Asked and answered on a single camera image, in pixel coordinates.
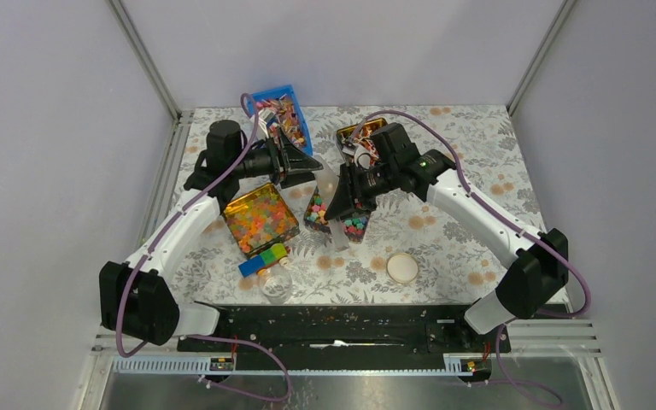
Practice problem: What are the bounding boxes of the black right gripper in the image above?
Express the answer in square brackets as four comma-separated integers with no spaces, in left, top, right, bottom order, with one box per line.
[324,161,399,225]

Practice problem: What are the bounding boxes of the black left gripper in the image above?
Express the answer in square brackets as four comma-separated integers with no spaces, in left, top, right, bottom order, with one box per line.
[232,128,324,189]

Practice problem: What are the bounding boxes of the clear plastic scoop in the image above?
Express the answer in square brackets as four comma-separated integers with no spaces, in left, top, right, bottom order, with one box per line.
[312,152,352,253]

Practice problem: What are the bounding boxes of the gold tin star candies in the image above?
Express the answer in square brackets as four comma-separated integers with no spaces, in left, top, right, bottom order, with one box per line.
[303,189,370,243]

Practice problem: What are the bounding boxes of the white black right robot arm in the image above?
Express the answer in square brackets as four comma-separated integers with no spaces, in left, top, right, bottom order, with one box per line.
[325,123,569,352]

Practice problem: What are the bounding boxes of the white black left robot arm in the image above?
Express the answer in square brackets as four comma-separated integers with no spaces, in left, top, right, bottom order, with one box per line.
[98,120,323,351]

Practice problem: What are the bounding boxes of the gold tin pastel candies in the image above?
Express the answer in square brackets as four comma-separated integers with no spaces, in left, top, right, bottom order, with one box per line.
[223,183,300,258]

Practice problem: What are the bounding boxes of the gold tin with lollipops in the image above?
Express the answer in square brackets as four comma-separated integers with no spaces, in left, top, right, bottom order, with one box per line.
[335,117,387,169]

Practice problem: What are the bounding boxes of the blue plastic candy bin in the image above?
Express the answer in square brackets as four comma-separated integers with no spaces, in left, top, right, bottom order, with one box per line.
[252,85,313,155]

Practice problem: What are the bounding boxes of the floral tablecloth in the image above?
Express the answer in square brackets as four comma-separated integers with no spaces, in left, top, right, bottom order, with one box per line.
[170,106,552,305]

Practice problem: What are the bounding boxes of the white round jar lid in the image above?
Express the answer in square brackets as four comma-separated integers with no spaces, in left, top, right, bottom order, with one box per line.
[386,253,419,284]

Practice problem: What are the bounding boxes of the colourful toy block truck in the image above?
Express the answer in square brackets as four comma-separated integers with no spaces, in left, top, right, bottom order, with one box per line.
[238,243,290,278]

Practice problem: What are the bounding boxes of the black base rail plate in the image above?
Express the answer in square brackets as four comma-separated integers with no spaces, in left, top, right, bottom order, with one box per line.
[177,305,511,372]

